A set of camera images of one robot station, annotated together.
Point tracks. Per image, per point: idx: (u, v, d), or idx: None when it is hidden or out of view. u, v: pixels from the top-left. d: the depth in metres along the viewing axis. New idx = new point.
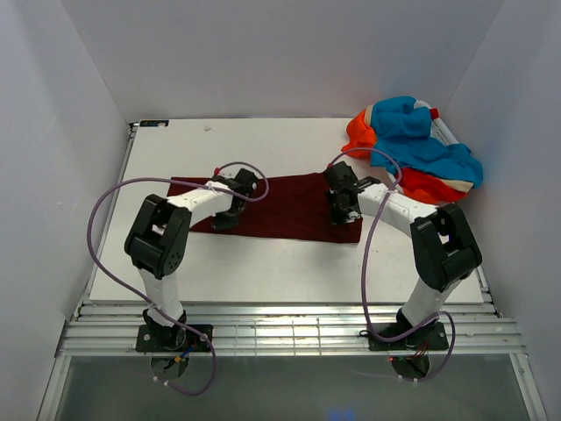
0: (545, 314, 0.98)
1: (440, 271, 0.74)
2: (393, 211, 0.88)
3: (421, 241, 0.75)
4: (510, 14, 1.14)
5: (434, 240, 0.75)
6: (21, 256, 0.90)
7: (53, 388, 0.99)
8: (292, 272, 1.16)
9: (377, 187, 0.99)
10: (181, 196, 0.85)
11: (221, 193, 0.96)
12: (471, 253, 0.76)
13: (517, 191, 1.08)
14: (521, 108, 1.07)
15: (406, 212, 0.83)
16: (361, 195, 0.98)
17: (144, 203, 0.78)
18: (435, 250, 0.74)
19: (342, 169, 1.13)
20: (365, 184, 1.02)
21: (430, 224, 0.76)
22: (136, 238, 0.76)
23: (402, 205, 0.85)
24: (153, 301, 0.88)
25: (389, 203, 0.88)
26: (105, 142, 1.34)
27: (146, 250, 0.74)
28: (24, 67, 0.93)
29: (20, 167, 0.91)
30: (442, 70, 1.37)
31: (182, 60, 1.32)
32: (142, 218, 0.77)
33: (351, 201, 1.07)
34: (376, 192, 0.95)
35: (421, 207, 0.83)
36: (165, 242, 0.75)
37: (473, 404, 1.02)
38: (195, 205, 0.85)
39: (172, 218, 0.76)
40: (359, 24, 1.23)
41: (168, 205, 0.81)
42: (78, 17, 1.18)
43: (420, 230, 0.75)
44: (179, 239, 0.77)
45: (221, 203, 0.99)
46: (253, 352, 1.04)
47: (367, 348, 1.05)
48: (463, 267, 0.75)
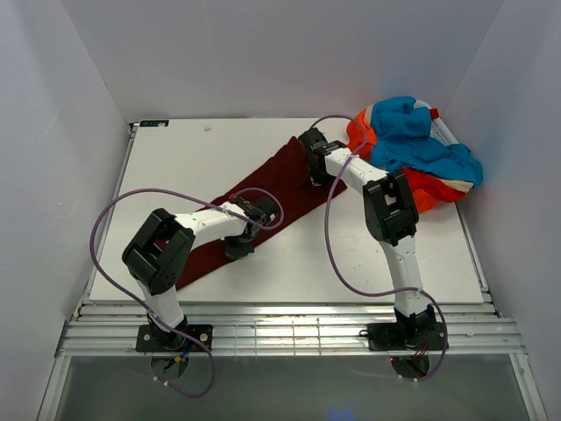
0: (545, 314, 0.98)
1: (383, 228, 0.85)
2: (352, 174, 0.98)
3: (369, 202, 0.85)
4: (511, 14, 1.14)
5: (379, 201, 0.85)
6: (21, 256, 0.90)
7: (53, 388, 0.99)
8: (292, 272, 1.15)
9: (344, 152, 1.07)
10: (189, 214, 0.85)
11: (234, 217, 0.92)
12: (410, 212, 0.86)
13: (517, 191, 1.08)
14: (521, 108, 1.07)
15: (361, 175, 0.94)
16: (328, 158, 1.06)
17: (151, 216, 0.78)
18: (379, 209, 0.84)
19: (314, 133, 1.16)
20: (332, 147, 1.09)
21: (379, 188, 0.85)
22: (135, 248, 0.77)
23: (361, 170, 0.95)
24: (151, 308, 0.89)
25: (350, 167, 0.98)
26: (105, 142, 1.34)
27: (144, 262, 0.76)
28: (23, 66, 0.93)
29: (20, 167, 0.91)
30: (442, 70, 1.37)
31: (182, 60, 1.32)
32: (144, 231, 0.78)
33: (319, 160, 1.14)
34: (341, 156, 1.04)
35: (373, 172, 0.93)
36: (162, 258, 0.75)
37: (473, 403, 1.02)
38: (202, 226, 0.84)
39: (173, 239, 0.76)
40: (359, 24, 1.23)
41: (173, 223, 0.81)
42: (78, 17, 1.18)
43: (369, 191, 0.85)
44: (176, 260, 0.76)
45: (232, 228, 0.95)
46: (253, 352, 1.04)
47: (367, 348, 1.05)
48: (402, 224, 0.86)
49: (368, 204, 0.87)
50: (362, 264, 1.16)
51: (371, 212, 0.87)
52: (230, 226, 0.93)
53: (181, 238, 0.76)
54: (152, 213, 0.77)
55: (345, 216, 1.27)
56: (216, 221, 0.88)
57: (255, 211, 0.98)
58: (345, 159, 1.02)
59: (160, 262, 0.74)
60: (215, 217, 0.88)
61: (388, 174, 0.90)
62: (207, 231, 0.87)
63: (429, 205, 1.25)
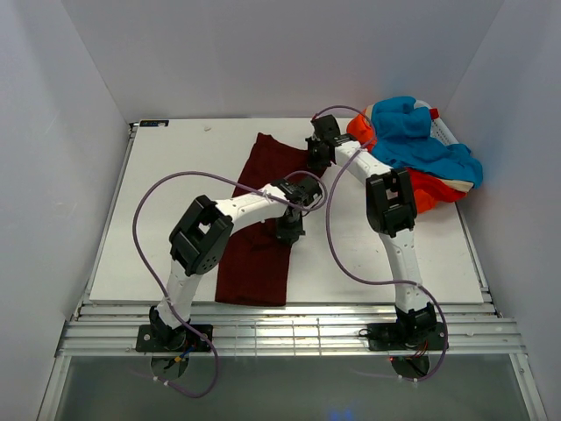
0: (545, 315, 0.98)
1: (381, 220, 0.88)
2: (358, 167, 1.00)
3: (370, 195, 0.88)
4: (510, 14, 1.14)
5: (379, 195, 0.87)
6: (21, 256, 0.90)
7: (53, 389, 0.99)
8: (292, 271, 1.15)
9: (352, 143, 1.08)
10: (230, 201, 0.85)
11: (273, 203, 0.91)
12: (409, 208, 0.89)
13: (517, 191, 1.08)
14: (521, 107, 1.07)
15: (367, 169, 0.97)
16: (337, 149, 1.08)
17: (194, 201, 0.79)
18: (379, 203, 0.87)
19: (328, 121, 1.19)
20: (343, 139, 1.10)
21: (381, 181, 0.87)
22: (180, 232, 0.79)
23: (365, 163, 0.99)
24: (169, 296, 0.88)
25: (357, 160, 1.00)
26: (105, 143, 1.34)
27: (188, 247, 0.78)
28: (23, 67, 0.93)
29: (20, 167, 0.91)
30: (442, 70, 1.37)
31: (181, 60, 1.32)
32: (188, 217, 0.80)
33: (330, 151, 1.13)
34: (350, 148, 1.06)
35: (379, 167, 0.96)
36: (203, 244, 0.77)
37: (473, 404, 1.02)
38: (240, 213, 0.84)
39: (214, 226, 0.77)
40: (359, 24, 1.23)
41: (216, 210, 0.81)
42: (79, 18, 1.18)
43: (371, 184, 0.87)
44: (217, 245, 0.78)
45: (272, 212, 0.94)
46: (253, 352, 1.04)
47: (367, 348, 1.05)
48: (399, 219, 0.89)
49: (369, 196, 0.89)
50: (363, 264, 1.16)
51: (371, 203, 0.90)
52: (270, 211, 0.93)
53: (224, 224, 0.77)
54: (195, 200, 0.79)
55: (346, 215, 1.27)
56: (255, 207, 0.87)
57: (295, 194, 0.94)
58: (354, 151, 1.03)
59: (203, 247, 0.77)
60: (253, 202, 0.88)
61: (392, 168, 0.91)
62: (245, 217, 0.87)
63: (429, 205, 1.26)
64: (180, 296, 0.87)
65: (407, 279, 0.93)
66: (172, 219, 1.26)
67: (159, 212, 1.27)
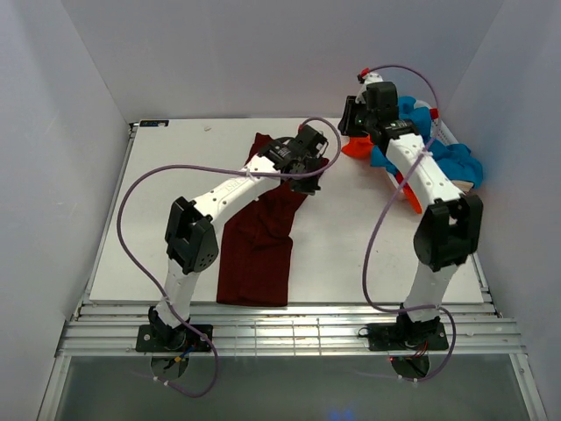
0: (545, 314, 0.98)
1: (435, 256, 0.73)
2: (418, 180, 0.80)
3: (429, 224, 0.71)
4: (510, 13, 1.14)
5: (442, 229, 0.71)
6: (21, 256, 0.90)
7: (53, 389, 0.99)
8: (292, 271, 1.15)
9: (414, 138, 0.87)
10: (209, 195, 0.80)
11: (261, 179, 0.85)
12: (469, 244, 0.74)
13: (517, 191, 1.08)
14: (522, 107, 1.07)
15: (429, 188, 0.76)
16: (394, 142, 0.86)
17: (173, 205, 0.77)
18: (439, 235, 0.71)
19: (387, 96, 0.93)
20: (401, 130, 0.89)
21: (448, 212, 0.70)
22: (171, 238, 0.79)
23: (429, 178, 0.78)
24: (166, 295, 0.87)
25: (419, 171, 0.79)
26: (105, 142, 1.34)
27: (180, 250, 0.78)
28: (24, 67, 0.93)
29: (20, 166, 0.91)
30: (442, 69, 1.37)
31: (182, 60, 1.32)
32: (173, 221, 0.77)
33: (380, 139, 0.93)
34: (409, 148, 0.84)
35: (445, 188, 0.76)
36: (192, 247, 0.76)
37: (473, 403, 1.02)
38: (223, 206, 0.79)
39: (195, 230, 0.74)
40: (359, 23, 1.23)
41: (196, 210, 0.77)
42: (78, 17, 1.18)
43: (434, 213, 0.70)
44: (205, 245, 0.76)
45: (264, 188, 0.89)
46: (253, 352, 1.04)
47: (367, 348, 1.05)
48: (454, 254, 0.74)
49: (425, 224, 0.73)
50: (363, 264, 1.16)
51: (425, 234, 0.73)
52: (261, 187, 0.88)
53: (204, 227, 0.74)
54: (173, 203, 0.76)
55: (346, 215, 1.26)
56: (239, 193, 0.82)
57: (287, 160, 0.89)
58: (416, 154, 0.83)
59: (192, 251, 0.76)
60: (237, 188, 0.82)
61: (461, 194, 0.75)
62: (230, 207, 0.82)
63: None
64: (176, 296, 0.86)
65: (424, 303, 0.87)
66: None
67: (159, 212, 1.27)
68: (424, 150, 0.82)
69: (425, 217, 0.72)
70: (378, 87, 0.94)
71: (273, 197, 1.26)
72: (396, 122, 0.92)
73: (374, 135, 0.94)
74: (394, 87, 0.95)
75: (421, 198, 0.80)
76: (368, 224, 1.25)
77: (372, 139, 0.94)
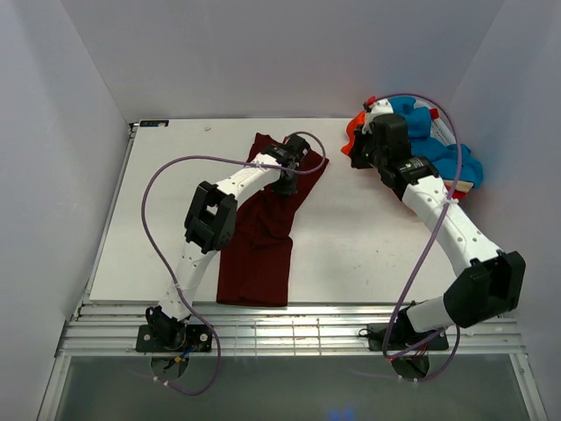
0: (545, 315, 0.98)
1: (472, 318, 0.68)
2: (448, 234, 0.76)
3: (467, 286, 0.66)
4: (509, 13, 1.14)
5: (480, 292, 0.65)
6: (21, 255, 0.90)
7: (53, 389, 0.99)
8: (292, 271, 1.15)
9: (431, 181, 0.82)
10: (229, 179, 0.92)
11: (267, 170, 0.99)
12: (509, 303, 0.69)
13: (517, 191, 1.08)
14: (522, 107, 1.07)
15: (463, 244, 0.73)
16: (414, 189, 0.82)
17: (197, 188, 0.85)
18: (477, 297, 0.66)
19: (399, 132, 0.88)
20: (418, 171, 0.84)
21: (487, 275, 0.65)
22: (192, 219, 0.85)
23: (460, 233, 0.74)
24: (178, 281, 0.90)
25: (447, 224, 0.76)
26: (105, 142, 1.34)
27: (201, 231, 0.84)
28: (24, 67, 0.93)
29: (20, 166, 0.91)
30: (442, 70, 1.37)
31: (182, 60, 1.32)
32: (195, 203, 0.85)
33: (396, 181, 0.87)
34: (431, 194, 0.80)
35: (479, 243, 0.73)
36: (216, 223, 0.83)
37: (473, 403, 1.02)
38: (241, 189, 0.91)
39: (220, 207, 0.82)
40: (359, 23, 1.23)
41: (219, 191, 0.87)
42: (78, 18, 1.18)
43: (473, 278, 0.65)
44: (229, 221, 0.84)
45: (268, 179, 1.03)
46: (253, 352, 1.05)
47: (367, 348, 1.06)
48: (492, 314, 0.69)
49: (462, 286, 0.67)
50: (363, 264, 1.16)
51: (460, 296, 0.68)
52: (266, 178, 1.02)
53: (229, 203, 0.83)
54: (199, 186, 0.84)
55: (346, 216, 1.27)
56: (252, 180, 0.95)
57: (284, 159, 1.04)
58: (441, 204, 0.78)
59: (215, 226, 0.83)
60: (251, 175, 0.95)
61: (499, 251, 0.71)
62: (245, 192, 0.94)
63: None
64: (188, 281, 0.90)
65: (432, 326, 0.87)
66: (172, 218, 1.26)
67: (159, 212, 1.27)
68: (450, 198, 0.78)
69: (461, 279, 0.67)
70: (387, 124, 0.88)
71: (273, 199, 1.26)
72: (410, 160, 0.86)
73: (388, 176, 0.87)
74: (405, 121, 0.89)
75: (452, 253, 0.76)
76: (368, 224, 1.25)
77: (387, 181, 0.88)
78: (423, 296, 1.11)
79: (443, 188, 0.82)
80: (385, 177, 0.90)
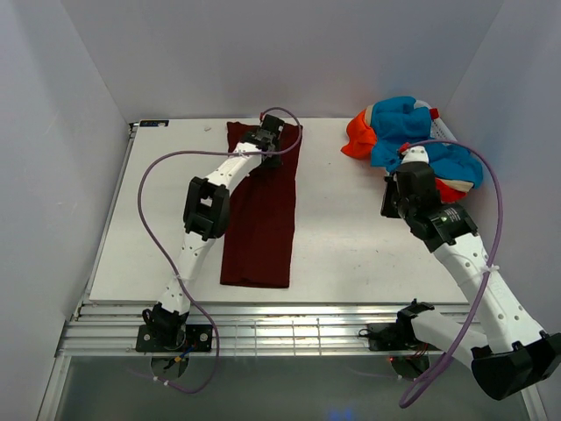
0: (544, 314, 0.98)
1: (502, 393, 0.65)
2: (486, 309, 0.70)
3: (507, 370, 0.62)
4: (509, 14, 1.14)
5: (519, 376, 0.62)
6: (22, 254, 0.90)
7: (53, 388, 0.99)
8: (292, 271, 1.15)
9: (470, 238, 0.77)
10: (217, 171, 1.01)
11: (250, 157, 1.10)
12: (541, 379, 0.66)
13: (518, 191, 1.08)
14: (522, 107, 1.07)
15: (505, 324, 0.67)
16: (452, 250, 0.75)
17: (191, 183, 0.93)
18: (514, 381, 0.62)
19: (425, 180, 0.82)
20: (450, 220, 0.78)
21: (529, 363, 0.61)
22: (190, 212, 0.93)
23: (501, 310, 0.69)
24: (179, 271, 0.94)
25: (486, 298, 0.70)
26: (105, 142, 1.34)
27: (200, 222, 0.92)
28: (24, 67, 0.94)
29: (20, 166, 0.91)
30: (442, 70, 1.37)
31: (181, 60, 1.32)
32: (191, 198, 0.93)
33: (428, 232, 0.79)
34: (471, 257, 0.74)
35: (522, 322, 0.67)
36: (214, 212, 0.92)
37: (473, 404, 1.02)
38: (230, 178, 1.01)
39: (215, 197, 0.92)
40: (359, 24, 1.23)
41: (211, 184, 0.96)
42: (79, 18, 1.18)
43: (515, 365, 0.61)
44: (224, 209, 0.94)
45: (252, 166, 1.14)
46: (253, 352, 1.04)
47: (367, 348, 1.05)
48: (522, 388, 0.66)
49: (497, 365, 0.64)
50: (363, 264, 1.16)
51: (493, 373, 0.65)
52: (250, 165, 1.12)
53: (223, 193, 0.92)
54: (192, 181, 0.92)
55: (345, 216, 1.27)
56: (238, 168, 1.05)
57: (263, 142, 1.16)
58: (480, 272, 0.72)
59: (213, 216, 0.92)
60: (236, 164, 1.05)
61: (543, 333, 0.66)
62: (234, 180, 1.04)
63: None
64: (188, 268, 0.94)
65: (435, 343, 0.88)
66: (172, 217, 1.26)
67: (159, 212, 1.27)
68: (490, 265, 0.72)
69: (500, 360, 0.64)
70: (414, 173, 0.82)
71: (270, 189, 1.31)
72: (443, 210, 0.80)
73: (419, 227, 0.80)
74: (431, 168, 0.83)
75: (488, 329, 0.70)
76: (368, 224, 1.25)
77: (418, 231, 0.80)
78: (422, 296, 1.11)
79: (483, 250, 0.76)
80: (415, 228, 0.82)
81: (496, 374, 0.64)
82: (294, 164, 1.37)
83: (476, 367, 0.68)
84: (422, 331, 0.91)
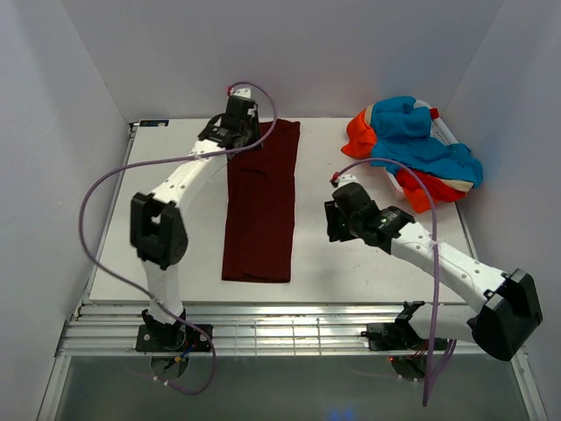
0: (543, 314, 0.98)
1: (506, 348, 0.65)
2: (450, 274, 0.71)
3: (493, 322, 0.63)
4: (510, 14, 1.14)
5: (507, 322, 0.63)
6: (22, 255, 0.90)
7: (53, 388, 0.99)
8: (292, 271, 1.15)
9: (413, 226, 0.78)
10: (166, 182, 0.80)
11: (211, 159, 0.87)
12: (535, 318, 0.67)
13: (518, 191, 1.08)
14: (522, 107, 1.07)
15: (470, 280, 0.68)
16: (400, 242, 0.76)
17: (131, 202, 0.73)
18: (507, 331, 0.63)
19: (359, 193, 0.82)
20: (394, 220, 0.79)
21: (506, 305, 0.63)
22: (137, 238, 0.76)
23: (461, 269, 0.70)
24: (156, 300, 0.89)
25: (443, 263, 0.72)
26: (104, 142, 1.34)
27: (150, 249, 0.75)
28: (23, 67, 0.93)
29: (20, 167, 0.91)
30: (442, 70, 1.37)
31: (181, 60, 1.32)
32: (134, 219, 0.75)
33: (379, 239, 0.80)
34: (418, 239, 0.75)
35: (485, 272, 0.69)
36: (164, 236, 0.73)
37: (472, 403, 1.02)
38: (182, 190, 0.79)
39: (162, 218, 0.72)
40: (358, 24, 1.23)
41: (158, 200, 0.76)
42: (78, 18, 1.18)
43: (493, 310, 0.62)
44: (177, 230, 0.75)
45: (216, 167, 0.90)
46: (253, 352, 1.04)
47: (367, 348, 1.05)
48: (524, 335, 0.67)
49: (486, 322, 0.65)
50: (362, 264, 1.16)
51: (487, 331, 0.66)
52: (213, 167, 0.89)
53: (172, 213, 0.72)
54: (132, 199, 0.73)
55: None
56: (195, 175, 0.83)
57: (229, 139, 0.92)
58: (430, 246, 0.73)
59: (163, 241, 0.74)
60: (191, 171, 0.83)
61: (505, 274, 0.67)
62: (190, 189, 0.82)
63: (429, 205, 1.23)
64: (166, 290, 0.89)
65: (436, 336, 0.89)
66: None
67: None
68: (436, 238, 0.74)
69: (483, 315, 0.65)
70: (346, 189, 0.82)
71: (269, 188, 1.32)
72: (383, 214, 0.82)
73: (369, 236, 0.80)
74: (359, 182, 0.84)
75: (463, 292, 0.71)
76: None
77: (369, 240, 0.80)
78: (422, 296, 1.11)
79: (426, 231, 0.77)
80: (365, 239, 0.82)
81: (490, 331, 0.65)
82: (294, 164, 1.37)
83: (475, 333, 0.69)
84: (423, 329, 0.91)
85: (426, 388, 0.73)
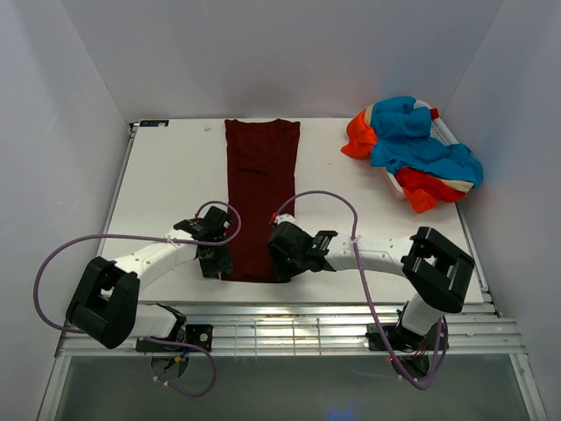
0: (544, 314, 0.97)
1: (451, 298, 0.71)
2: (371, 259, 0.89)
3: (424, 281, 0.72)
4: (510, 14, 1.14)
5: (433, 274, 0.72)
6: (22, 254, 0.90)
7: (53, 388, 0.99)
8: None
9: (338, 239, 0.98)
10: (131, 254, 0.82)
11: (181, 246, 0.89)
12: (463, 260, 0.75)
13: (517, 191, 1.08)
14: (521, 107, 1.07)
15: (388, 253, 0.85)
16: (330, 256, 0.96)
17: (89, 265, 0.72)
18: (437, 281, 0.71)
19: (290, 230, 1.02)
20: (324, 243, 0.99)
21: (422, 261, 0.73)
22: (77, 307, 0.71)
23: (379, 250, 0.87)
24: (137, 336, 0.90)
25: (363, 253, 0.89)
26: (104, 143, 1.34)
27: (90, 322, 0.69)
28: (24, 67, 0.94)
29: (20, 166, 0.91)
30: (442, 71, 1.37)
31: (181, 60, 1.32)
32: (84, 287, 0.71)
33: (320, 262, 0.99)
34: (343, 246, 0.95)
35: (397, 244, 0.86)
36: (109, 311, 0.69)
37: (472, 403, 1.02)
38: (146, 266, 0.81)
39: (116, 288, 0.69)
40: (359, 23, 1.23)
41: (117, 269, 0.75)
42: (79, 18, 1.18)
43: (415, 271, 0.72)
44: (125, 309, 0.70)
45: (182, 255, 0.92)
46: (253, 352, 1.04)
47: (367, 348, 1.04)
48: (465, 279, 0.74)
49: (422, 286, 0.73)
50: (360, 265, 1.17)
51: (429, 294, 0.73)
52: (179, 255, 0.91)
53: (128, 284, 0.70)
54: (91, 261, 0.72)
55: (345, 216, 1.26)
56: (161, 255, 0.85)
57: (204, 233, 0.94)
58: (351, 246, 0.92)
59: (108, 317, 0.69)
60: (159, 251, 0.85)
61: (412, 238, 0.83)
62: (152, 269, 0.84)
63: (429, 205, 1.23)
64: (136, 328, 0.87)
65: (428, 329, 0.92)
66: (172, 217, 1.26)
67: (158, 212, 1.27)
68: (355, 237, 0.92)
69: (416, 283, 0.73)
70: (280, 231, 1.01)
71: (269, 189, 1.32)
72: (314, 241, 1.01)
73: (313, 264, 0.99)
74: (287, 222, 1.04)
75: (391, 268, 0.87)
76: (368, 225, 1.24)
77: (314, 267, 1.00)
78: None
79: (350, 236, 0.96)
80: (309, 267, 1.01)
81: (429, 291, 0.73)
82: (294, 164, 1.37)
83: (427, 302, 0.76)
84: (417, 325, 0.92)
85: (396, 360, 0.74)
